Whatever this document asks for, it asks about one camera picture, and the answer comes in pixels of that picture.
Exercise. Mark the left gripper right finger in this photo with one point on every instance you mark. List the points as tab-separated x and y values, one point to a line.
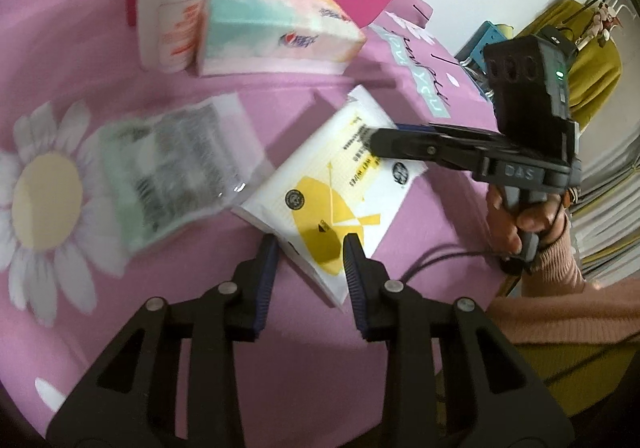
365	280

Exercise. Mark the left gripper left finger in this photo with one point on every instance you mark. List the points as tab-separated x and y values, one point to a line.
262	276

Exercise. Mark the white yellow wet wipes pack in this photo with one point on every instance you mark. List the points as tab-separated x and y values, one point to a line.
332	186

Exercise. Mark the clear green mask packet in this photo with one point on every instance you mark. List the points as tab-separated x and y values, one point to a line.
168	171

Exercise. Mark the pink sweater right forearm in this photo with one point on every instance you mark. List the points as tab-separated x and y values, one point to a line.
558	306

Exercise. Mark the person right hand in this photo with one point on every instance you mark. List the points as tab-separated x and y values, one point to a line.
547	220

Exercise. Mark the yellow hanging coat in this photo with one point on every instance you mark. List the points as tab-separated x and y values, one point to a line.
596	71

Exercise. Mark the blue plastic basket rack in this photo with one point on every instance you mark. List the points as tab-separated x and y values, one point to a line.
471	56

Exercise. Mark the pastel tissue pack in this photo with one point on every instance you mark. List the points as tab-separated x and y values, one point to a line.
277	36

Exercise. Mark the white pump bottle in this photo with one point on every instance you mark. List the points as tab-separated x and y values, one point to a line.
167	8

